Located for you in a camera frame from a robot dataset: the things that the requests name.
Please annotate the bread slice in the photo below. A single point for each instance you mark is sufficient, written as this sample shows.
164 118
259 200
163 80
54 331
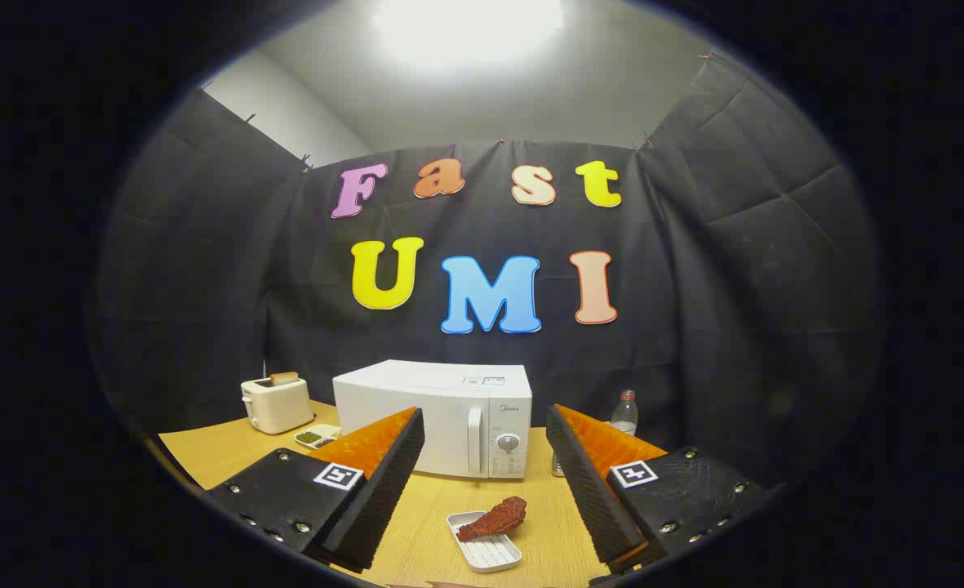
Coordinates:
284 378

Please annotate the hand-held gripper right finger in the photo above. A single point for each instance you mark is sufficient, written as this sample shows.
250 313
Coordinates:
588 490

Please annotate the black backdrop cloth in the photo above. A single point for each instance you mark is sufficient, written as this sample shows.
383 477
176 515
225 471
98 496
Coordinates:
694 286

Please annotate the white toaster oven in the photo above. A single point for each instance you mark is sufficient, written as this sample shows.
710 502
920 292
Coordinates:
449 404

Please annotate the white divided bean dish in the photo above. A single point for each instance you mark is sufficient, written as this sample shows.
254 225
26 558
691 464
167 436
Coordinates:
317 436

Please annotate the clear bottle with red label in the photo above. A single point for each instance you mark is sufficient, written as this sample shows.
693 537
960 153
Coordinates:
625 415

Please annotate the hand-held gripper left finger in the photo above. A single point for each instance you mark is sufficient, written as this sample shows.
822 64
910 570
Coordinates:
379 490

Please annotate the small white ribbed tray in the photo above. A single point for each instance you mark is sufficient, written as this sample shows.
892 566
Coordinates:
490 554

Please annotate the cream toaster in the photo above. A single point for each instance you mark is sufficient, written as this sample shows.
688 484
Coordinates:
277 408

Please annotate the red meat piece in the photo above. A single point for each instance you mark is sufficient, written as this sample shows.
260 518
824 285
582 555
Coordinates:
494 519

